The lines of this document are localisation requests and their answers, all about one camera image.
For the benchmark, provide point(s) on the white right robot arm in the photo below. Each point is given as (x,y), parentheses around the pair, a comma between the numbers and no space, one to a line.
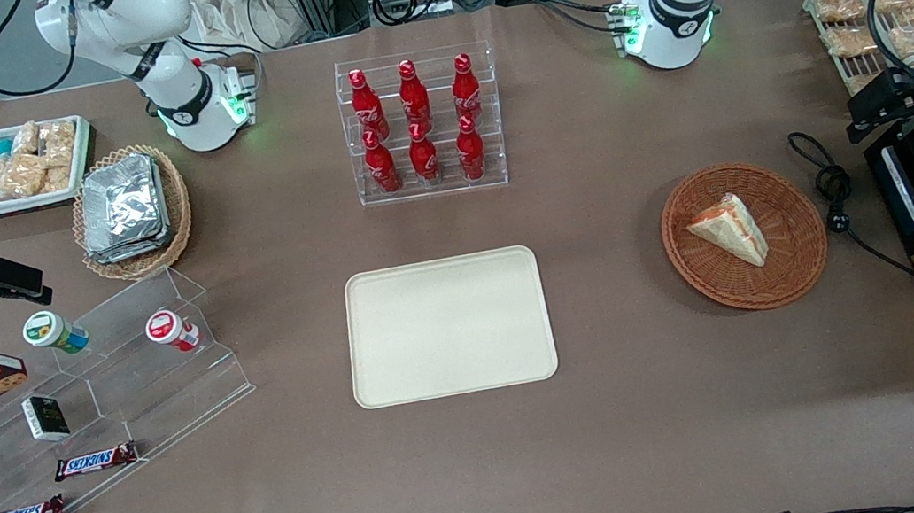
(119,18)

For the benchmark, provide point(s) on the triangular sandwich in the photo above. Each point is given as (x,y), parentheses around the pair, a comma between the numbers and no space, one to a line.
(731,231)

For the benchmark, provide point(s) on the light oval wicker basket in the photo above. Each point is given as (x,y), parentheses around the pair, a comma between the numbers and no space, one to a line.
(180,210)

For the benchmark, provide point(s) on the small black box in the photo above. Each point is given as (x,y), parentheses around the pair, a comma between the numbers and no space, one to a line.
(46,418)

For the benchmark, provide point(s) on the green lid yogurt cup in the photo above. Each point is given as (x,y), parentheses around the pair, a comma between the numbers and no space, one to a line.
(52,331)

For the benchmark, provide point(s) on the brown round wicker basket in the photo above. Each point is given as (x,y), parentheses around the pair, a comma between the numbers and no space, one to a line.
(729,285)

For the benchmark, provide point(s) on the beige rectangular tray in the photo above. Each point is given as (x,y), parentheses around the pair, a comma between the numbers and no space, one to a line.
(432,332)

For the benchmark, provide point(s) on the white snack tray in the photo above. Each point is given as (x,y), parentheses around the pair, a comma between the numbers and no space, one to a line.
(3,207)

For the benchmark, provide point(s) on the stack of foil containers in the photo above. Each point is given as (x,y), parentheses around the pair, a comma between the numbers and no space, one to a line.
(120,210)

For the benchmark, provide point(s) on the beige cloth bag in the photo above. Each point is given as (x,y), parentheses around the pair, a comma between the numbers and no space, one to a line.
(235,10)

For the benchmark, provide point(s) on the clear bag of crackers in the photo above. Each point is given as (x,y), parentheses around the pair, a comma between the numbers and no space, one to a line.
(25,138)
(16,175)
(58,142)
(57,178)

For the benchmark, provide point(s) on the red cola bottle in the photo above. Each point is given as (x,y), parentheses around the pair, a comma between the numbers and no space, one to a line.
(425,161)
(466,87)
(383,168)
(367,104)
(414,94)
(471,154)

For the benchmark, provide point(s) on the red lid yogurt cup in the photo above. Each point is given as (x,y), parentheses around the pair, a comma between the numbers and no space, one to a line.
(168,328)

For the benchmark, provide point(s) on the clear acrylic bottle rack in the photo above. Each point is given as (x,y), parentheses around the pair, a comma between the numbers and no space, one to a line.
(490,109)

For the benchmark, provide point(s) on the clear acrylic stepped display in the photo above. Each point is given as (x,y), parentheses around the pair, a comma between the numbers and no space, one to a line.
(172,395)

